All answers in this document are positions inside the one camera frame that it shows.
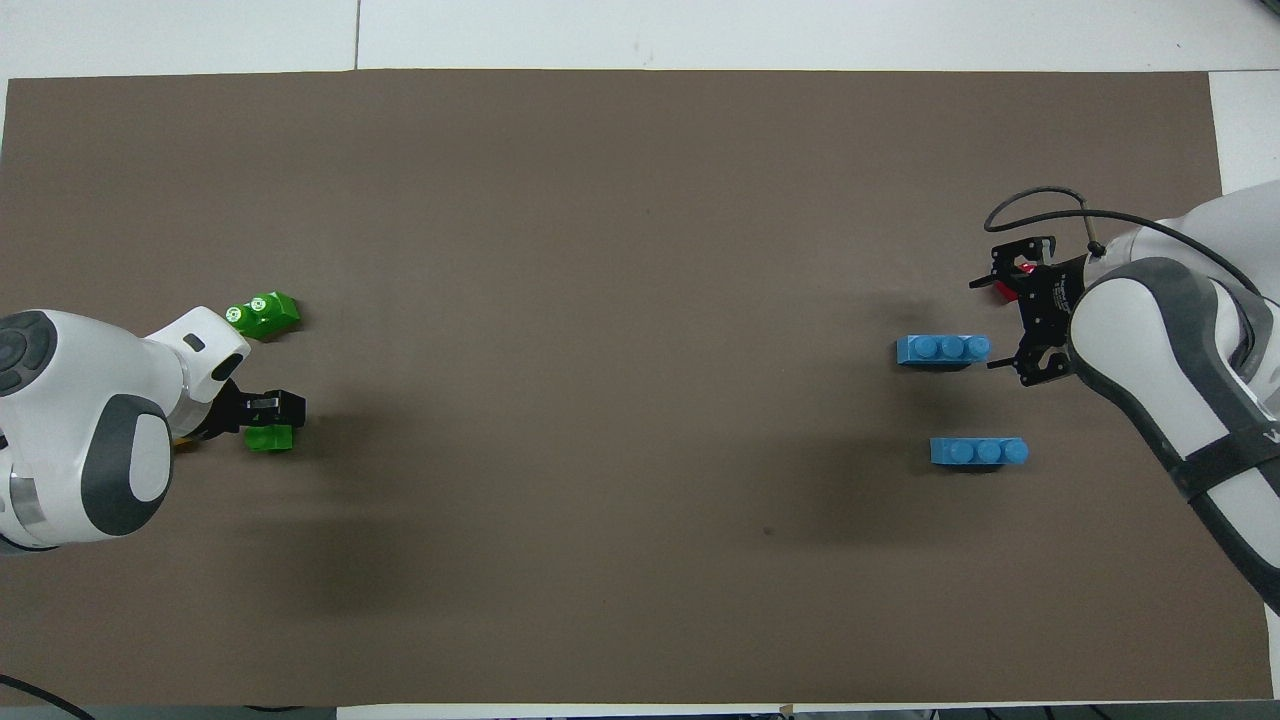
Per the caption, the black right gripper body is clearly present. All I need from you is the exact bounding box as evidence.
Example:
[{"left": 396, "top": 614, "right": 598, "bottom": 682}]
[{"left": 1015, "top": 258, "right": 1091, "bottom": 351}]

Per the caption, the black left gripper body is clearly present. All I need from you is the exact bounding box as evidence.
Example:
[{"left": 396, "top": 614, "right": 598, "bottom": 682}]
[{"left": 190, "top": 378, "right": 263, "bottom": 441}]

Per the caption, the blue three-stud brick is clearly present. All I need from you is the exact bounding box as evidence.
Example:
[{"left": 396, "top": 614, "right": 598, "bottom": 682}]
[
  {"left": 929, "top": 437, "right": 1030, "bottom": 469},
  {"left": 895, "top": 334, "right": 992, "bottom": 369}
]

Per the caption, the green brick with white stickers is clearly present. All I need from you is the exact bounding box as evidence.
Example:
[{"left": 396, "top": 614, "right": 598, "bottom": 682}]
[{"left": 225, "top": 291, "right": 301, "bottom": 341}]

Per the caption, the brown table mat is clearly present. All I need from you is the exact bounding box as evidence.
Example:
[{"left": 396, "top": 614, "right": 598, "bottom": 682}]
[{"left": 0, "top": 68, "right": 1274, "bottom": 709}]

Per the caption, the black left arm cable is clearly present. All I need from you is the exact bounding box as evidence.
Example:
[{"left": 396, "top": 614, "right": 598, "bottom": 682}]
[{"left": 0, "top": 674, "right": 93, "bottom": 720}]

